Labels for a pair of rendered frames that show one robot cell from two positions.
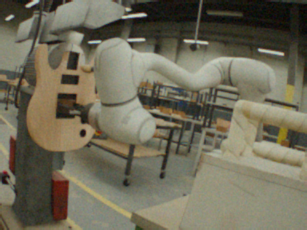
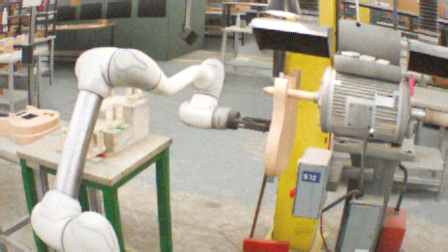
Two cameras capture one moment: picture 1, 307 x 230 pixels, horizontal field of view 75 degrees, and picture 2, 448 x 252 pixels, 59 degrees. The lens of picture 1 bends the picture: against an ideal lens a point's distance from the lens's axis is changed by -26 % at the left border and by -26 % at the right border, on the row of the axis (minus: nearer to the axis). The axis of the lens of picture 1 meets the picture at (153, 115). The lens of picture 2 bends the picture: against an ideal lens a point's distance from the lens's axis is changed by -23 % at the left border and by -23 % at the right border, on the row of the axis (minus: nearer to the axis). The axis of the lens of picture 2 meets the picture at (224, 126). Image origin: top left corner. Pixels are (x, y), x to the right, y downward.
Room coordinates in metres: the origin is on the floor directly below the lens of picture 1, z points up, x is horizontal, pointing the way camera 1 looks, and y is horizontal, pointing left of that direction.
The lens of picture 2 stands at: (2.66, -0.46, 1.67)
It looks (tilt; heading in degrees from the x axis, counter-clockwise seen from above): 17 degrees down; 162
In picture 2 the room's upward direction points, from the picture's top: 2 degrees clockwise
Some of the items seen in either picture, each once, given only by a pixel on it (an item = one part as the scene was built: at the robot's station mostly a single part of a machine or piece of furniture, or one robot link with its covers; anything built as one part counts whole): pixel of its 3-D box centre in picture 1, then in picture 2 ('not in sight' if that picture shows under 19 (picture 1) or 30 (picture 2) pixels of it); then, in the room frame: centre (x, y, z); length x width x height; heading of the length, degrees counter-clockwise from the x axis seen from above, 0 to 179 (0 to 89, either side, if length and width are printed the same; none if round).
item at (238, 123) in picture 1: (237, 133); not in sight; (0.44, -0.15, 1.15); 0.03 x 0.03 x 0.09
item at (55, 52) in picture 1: (52, 67); (366, 106); (1.22, 0.58, 1.25); 0.41 x 0.27 x 0.26; 53
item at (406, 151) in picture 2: (41, 91); (377, 143); (1.25, 0.64, 1.11); 0.36 x 0.24 x 0.04; 53
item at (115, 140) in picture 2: not in sight; (101, 134); (0.53, -0.35, 0.98); 0.27 x 0.16 x 0.09; 50
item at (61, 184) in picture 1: (52, 189); not in sight; (1.38, 0.54, 0.49); 0.25 x 0.12 x 0.37; 53
